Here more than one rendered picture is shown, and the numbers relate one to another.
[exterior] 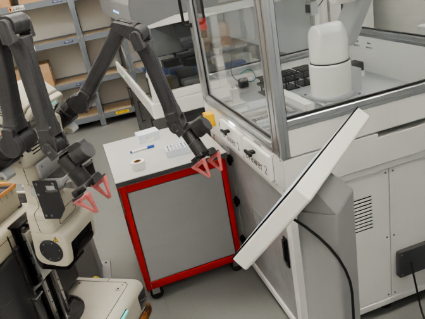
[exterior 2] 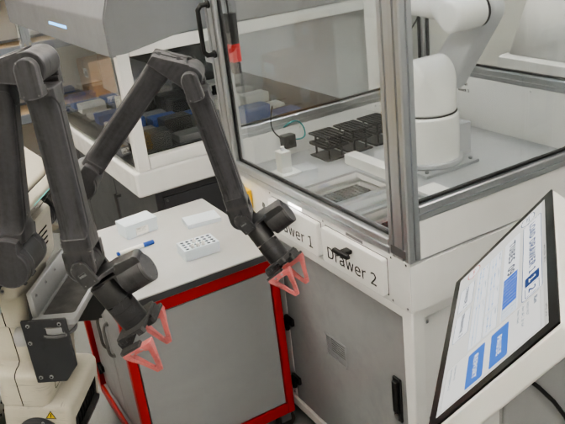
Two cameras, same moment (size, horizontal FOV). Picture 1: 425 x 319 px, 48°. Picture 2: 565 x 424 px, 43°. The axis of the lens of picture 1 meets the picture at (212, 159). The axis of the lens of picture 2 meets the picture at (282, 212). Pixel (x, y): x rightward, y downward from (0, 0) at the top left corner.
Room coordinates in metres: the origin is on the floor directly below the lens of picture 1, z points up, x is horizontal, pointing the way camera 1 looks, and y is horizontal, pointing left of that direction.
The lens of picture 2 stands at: (0.16, 0.42, 1.80)
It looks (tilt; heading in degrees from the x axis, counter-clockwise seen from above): 23 degrees down; 346
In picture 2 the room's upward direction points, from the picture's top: 7 degrees counter-clockwise
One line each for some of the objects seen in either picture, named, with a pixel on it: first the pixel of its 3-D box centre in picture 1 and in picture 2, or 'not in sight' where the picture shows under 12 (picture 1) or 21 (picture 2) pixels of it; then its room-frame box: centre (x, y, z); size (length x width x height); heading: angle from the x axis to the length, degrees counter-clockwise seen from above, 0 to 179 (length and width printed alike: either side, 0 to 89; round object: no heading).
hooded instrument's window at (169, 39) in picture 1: (193, 33); (172, 60); (3.89, -0.03, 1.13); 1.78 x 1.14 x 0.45; 14
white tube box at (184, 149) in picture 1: (177, 149); (198, 246); (2.35, 0.17, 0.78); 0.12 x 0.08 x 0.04; 101
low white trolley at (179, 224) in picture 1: (172, 207); (182, 336); (2.48, 0.28, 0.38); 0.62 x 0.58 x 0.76; 14
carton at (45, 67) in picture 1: (35, 76); not in sight; (5.72, 1.90, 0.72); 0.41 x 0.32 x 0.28; 101
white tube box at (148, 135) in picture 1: (147, 135); (137, 225); (2.65, 0.35, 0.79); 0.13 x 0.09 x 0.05; 109
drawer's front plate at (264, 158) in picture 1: (257, 157); (352, 259); (1.84, -0.19, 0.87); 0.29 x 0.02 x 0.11; 14
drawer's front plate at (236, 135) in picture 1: (231, 136); (294, 225); (2.15, -0.11, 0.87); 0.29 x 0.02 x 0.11; 14
